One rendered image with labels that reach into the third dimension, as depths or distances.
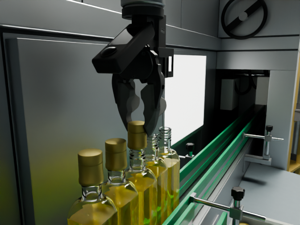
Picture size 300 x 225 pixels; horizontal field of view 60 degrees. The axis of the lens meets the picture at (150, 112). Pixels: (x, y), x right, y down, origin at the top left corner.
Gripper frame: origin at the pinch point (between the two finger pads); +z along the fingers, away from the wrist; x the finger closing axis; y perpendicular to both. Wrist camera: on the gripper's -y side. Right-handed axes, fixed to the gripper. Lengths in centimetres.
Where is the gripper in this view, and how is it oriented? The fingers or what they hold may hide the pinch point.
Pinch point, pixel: (136, 127)
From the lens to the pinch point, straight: 46.1
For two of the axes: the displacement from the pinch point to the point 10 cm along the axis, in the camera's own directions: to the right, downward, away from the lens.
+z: 0.0, 9.8, 2.0
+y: 5.1, -1.7, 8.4
